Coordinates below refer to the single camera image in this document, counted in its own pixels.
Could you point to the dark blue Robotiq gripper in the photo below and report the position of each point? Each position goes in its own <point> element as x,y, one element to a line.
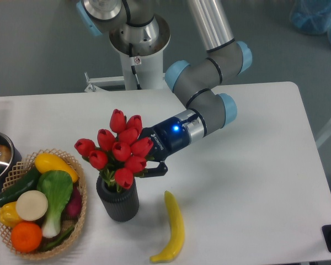
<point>168,137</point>

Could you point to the green bok choy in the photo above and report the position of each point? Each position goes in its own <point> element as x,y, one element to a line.
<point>57,187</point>

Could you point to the yellow squash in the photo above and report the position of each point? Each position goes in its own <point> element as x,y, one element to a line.
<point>45,162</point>

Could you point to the dark green cucumber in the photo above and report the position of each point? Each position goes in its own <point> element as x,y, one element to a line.
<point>28,182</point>

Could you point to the purple sweet potato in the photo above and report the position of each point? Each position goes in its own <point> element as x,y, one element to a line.
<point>74,206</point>

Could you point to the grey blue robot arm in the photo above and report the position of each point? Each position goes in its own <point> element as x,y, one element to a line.
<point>192,85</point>

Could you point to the orange fruit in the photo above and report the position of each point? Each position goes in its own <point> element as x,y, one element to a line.
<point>26,237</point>

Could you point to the yellow bell pepper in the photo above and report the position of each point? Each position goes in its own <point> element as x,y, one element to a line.
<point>9,216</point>

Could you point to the dark grey ribbed vase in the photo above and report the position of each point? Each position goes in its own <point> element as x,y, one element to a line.
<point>121,206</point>

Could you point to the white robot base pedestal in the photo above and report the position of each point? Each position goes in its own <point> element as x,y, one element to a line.
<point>141,55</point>

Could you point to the red tulip bouquet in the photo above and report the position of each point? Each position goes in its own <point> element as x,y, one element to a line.
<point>119,154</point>

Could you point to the green chili pepper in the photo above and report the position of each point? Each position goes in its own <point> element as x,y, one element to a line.
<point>60,239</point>

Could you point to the blue plastic bag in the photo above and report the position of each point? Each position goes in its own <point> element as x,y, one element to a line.
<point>312,17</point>

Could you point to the yellow banana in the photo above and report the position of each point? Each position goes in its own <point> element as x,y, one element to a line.
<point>177,231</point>

